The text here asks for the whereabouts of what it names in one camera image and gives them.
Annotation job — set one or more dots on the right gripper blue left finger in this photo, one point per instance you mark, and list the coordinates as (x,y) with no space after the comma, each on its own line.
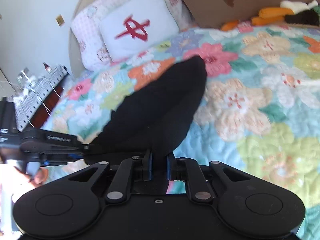
(130,170)

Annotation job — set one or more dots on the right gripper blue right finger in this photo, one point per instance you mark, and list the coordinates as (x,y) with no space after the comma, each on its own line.
(189,171)

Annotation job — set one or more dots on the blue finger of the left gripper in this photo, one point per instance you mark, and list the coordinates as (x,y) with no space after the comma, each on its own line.
(59,158)
(90,147)

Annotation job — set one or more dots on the black garment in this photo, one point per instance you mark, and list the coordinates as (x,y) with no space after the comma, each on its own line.
(157,118)

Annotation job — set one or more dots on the person's hand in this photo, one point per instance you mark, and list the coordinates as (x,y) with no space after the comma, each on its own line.
(26,180)

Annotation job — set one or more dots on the patterned bedside table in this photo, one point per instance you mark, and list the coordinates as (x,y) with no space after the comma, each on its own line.
(37,97)

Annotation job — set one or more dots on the floral quilt bedspread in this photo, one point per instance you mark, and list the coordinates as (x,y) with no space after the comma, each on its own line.
(260,111)

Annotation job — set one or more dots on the pink floral pillow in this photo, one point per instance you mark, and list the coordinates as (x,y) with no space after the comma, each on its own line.
(104,32)

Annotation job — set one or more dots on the white pillow red character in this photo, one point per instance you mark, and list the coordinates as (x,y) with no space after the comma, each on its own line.
(136,26)

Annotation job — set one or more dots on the orange black plush toy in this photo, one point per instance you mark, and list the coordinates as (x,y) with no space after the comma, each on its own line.
(289,12)

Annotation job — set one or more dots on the small wall sticker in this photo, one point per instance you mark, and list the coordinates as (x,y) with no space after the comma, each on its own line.
(60,21)

